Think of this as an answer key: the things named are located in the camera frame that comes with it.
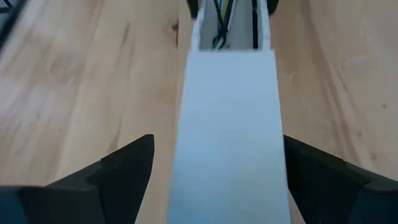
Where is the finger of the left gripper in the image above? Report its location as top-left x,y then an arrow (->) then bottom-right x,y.
185,0 -> 200,19
266,0 -> 280,16

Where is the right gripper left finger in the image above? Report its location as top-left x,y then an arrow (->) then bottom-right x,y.
0,134 -> 155,224

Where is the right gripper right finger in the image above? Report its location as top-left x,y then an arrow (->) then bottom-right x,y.
283,135 -> 398,224

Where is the white slotted wiring duct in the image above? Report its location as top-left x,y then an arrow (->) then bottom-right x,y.
190,0 -> 272,52

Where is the yellow wire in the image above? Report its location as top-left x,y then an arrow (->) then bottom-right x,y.
221,0 -> 231,21

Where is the blue green cable bundle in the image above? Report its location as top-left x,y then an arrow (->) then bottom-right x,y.
211,0 -> 226,50

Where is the white duct cover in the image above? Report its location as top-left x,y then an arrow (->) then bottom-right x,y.
167,49 -> 292,224

